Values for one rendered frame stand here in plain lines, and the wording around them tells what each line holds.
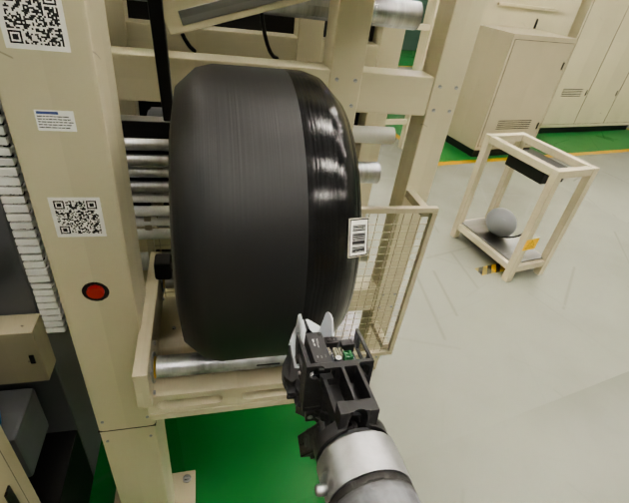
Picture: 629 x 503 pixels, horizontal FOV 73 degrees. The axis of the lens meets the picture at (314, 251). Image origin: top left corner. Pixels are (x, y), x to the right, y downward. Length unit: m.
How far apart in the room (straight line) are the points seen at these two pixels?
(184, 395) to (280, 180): 0.52
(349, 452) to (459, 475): 1.61
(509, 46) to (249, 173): 4.42
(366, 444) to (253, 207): 0.34
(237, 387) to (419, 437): 1.21
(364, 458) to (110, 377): 0.76
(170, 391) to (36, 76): 0.60
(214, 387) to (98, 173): 0.47
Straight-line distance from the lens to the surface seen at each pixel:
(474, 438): 2.11
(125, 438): 1.24
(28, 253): 0.88
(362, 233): 0.65
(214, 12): 1.06
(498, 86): 4.97
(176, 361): 0.92
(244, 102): 0.67
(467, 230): 3.28
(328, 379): 0.44
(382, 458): 0.39
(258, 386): 0.94
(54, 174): 0.76
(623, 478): 2.37
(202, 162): 0.61
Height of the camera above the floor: 1.61
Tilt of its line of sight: 35 degrees down
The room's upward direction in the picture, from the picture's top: 8 degrees clockwise
